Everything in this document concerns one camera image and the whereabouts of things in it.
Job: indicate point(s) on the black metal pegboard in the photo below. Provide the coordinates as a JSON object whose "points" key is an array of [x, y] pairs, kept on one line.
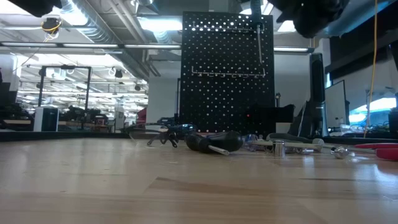
{"points": [[224, 99]]}

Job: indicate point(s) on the black ceiling device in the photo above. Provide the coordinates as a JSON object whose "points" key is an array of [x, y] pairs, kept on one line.
{"points": [[50, 25]]}

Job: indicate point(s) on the black tall column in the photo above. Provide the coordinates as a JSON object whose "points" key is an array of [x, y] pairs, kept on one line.
{"points": [[317, 93]]}

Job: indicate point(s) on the silver ventilation duct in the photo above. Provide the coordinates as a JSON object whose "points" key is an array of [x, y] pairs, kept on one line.
{"points": [[93, 25]]}

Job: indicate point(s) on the red cabinet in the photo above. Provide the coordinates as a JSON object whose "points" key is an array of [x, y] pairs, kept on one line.
{"points": [[142, 116]]}

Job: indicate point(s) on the white box cabinet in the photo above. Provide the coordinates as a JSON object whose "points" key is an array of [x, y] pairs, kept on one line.
{"points": [[43, 119]]}

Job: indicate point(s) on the short chrome socket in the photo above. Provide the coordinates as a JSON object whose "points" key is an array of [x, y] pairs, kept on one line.
{"points": [[279, 148]]}

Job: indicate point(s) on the clear black safety glasses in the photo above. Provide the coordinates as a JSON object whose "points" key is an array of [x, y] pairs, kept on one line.
{"points": [[170, 138]]}

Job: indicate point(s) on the black ceiling spotlight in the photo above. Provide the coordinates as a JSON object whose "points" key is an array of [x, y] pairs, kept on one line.
{"points": [[118, 73], [137, 87]]}

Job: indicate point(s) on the black metal stand frame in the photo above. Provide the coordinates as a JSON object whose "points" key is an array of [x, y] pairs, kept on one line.
{"points": [[65, 67]]}

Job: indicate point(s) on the small chrome adapter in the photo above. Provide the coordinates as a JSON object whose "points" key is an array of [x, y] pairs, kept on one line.
{"points": [[339, 152]]}

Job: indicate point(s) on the black plastic bin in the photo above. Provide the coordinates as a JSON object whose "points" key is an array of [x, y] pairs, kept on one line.
{"points": [[280, 115]]}

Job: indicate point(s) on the long ceiling light bar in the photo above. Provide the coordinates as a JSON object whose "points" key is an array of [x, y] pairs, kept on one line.
{"points": [[93, 45]]}

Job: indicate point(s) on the white panel monitor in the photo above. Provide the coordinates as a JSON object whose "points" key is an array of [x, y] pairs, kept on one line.
{"points": [[335, 105]]}

